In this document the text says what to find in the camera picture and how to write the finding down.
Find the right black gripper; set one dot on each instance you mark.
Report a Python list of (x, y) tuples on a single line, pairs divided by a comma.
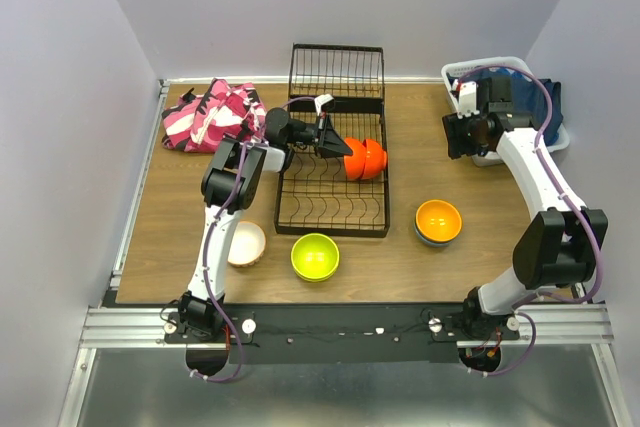
[(453, 128)]

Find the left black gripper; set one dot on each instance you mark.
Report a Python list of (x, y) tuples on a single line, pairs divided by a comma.
[(326, 142)]

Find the orange bowl bottom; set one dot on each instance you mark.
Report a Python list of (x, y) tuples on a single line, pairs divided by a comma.
[(355, 163)]

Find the orange bowl top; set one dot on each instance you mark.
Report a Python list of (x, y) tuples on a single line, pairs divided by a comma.
[(375, 161)]

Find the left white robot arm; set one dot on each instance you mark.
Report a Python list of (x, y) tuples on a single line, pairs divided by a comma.
[(228, 187)]

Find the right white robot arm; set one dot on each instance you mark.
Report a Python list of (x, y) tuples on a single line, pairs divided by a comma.
[(562, 244)]

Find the white plastic basket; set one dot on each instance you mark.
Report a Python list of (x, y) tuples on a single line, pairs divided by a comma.
[(525, 95)]

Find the yellow orange bowl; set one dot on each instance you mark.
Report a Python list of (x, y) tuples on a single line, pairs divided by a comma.
[(438, 221)]

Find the lime green bowl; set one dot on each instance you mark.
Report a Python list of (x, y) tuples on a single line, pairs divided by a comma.
[(315, 257)]

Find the blue bowl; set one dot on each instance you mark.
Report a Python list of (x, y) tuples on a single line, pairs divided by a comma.
[(430, 242)]

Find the white pink bowl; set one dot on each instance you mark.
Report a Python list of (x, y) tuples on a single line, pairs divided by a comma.
[(248, 244)]

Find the pink camouflage cloth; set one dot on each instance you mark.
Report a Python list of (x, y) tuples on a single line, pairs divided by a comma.
[(198, 123)]

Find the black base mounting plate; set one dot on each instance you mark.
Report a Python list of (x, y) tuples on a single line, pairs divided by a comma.
[(262, 334)]

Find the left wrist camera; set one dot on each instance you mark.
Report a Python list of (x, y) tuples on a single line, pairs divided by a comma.
[(322, 104)]

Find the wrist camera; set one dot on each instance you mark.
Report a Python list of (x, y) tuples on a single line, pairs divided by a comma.
[(467, 99), (322, 104)]

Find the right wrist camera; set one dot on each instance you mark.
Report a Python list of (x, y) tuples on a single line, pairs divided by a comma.
[(467, 99)]

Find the black wire dish rack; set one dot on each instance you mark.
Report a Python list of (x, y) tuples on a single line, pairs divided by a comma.
[(337, 93)]

